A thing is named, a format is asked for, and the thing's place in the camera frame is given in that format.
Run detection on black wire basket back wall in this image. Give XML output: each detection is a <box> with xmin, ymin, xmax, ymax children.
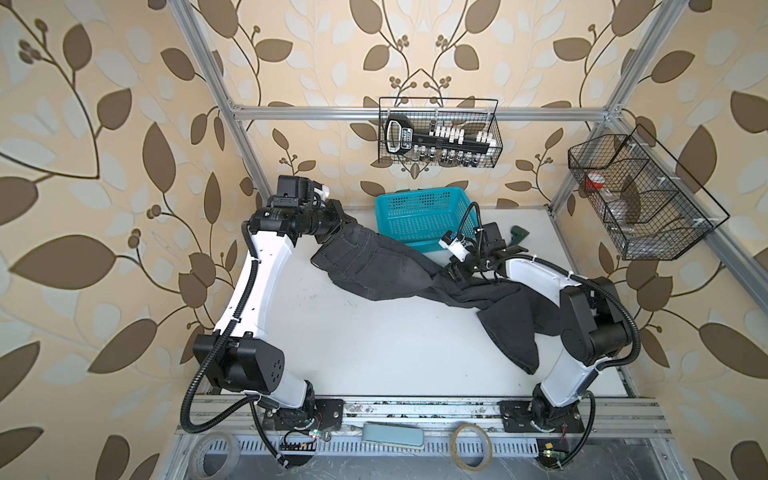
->
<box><xmin>377</xmin><ymin>96</ymin><xmax>503</xmax><ymax>169</ymax></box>

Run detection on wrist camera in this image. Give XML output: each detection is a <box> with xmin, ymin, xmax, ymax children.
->
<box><xmin>270</xmin><ymin>175</ymin><xmax>330</xmax><ymax>208</ymax></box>
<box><xmin>438</xmin><ymin>231</ymin><xmax>475</xmax><ymax>262</ymax></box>

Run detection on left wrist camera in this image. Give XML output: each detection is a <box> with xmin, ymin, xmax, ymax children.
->
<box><xmin>270</xmin><ymin>175</ymin><xmax>330</xmax><ymax>208</ymax></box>

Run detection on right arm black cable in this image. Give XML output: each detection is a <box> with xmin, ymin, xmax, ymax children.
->
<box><xmin>455</xmin><ymin>201</ymin><xmax>642</xmax><ymax>470</ymax></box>

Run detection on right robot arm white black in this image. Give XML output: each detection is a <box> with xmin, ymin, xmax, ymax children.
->
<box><xmin>439</xmin><ymin>224</ymin><xmax>640</xmax><ymax>433</ymax></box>

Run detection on red white small container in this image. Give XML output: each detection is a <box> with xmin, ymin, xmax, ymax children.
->
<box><xmin>584</xmin><ymin>171</ymin><xmax>606</xmax><ymax>193</ymax></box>

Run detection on brown tape ring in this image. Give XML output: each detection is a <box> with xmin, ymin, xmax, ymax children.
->
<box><xmin>449</xmin><ymin>422</ymin><xmax>494</xmax><ymax>473</ymax></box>

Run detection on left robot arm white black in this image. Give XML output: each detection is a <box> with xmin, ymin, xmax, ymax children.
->
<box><xmin>180</xmin><ymin>199</ymin><xmax>356</xmax><ymax>433</ymax></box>

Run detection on black wire basket right wall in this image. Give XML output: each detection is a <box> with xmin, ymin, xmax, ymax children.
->
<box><xmin>568</xmin><ymin>124</ymin><xmax>730</xmax><ymax>261</ymax></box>

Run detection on socket wrench set black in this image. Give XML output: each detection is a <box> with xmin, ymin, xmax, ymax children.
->
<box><xmin>379</xmin><ymin>114</ymin><xmax>502</xmax><ymax>155</ymax></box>

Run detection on dark green pipe wrench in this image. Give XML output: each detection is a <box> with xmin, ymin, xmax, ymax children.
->
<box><xmin>510</xmin><ymin>225</ymin><xmax>530</xmax><ymax>245</ymax></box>

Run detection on clear tape roll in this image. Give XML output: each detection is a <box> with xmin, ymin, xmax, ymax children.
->
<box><xmin>187</xmin><ymin>432</ymin><xmax>241</xmax><ymax>480</ymax></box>

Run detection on teal plastic basket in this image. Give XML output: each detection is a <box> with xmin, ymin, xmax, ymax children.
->
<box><xmin>375</xmin><ymin>187</ymin><xmax>479</xmax><ymax>253</ymax></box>

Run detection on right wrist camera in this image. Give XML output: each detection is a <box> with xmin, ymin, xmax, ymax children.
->
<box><xmin>438</xmin><ymin>231</ymin><xmax>475</xmax><ymax>262</ymax></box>

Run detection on aluminium frame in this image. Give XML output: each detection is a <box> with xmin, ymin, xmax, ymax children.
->
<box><xmin>185</xmin><ymin>1</ymin><xmax>767</xmax><ymax>479</ymax></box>

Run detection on dark grey trousers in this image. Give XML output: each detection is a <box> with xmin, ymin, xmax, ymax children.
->
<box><xmin>311</xmin><ymin>224</ymin><xmax>564</xmax><ymax>374</ymax></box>

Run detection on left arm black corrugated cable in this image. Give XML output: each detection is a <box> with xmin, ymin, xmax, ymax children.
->
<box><xmin>179</xmin><ymin>220</ymin><xmax>289</xmax><ymax>469</ymax></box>

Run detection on black wire basket wall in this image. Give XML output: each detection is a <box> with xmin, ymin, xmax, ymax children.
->
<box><xmin>377</xmin><ymin>96</ymin><xmax>503</xmax><ymax>169</ymax></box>
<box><xmin>568</xmin><ymin>124</ymin><xmax>730</xmax><ymax>261</ymax></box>

